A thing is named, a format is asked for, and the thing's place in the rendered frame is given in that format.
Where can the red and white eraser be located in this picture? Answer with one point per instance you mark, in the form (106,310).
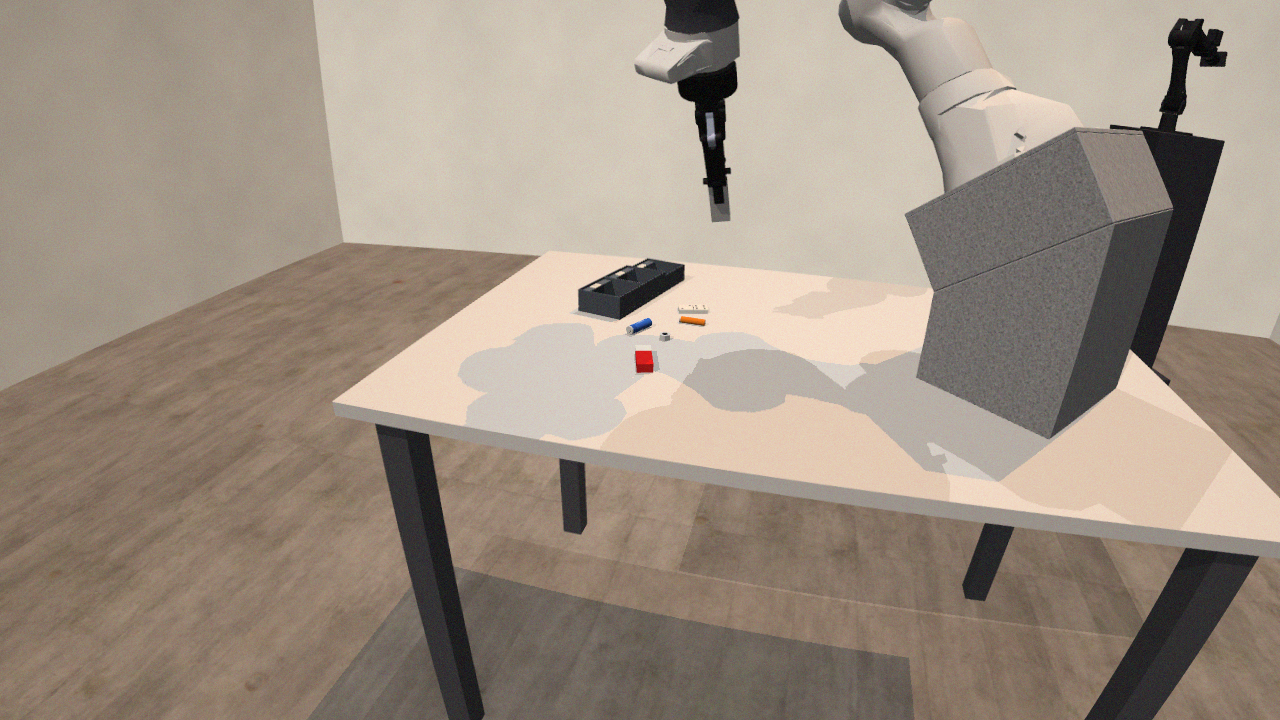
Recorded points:
(644,360)

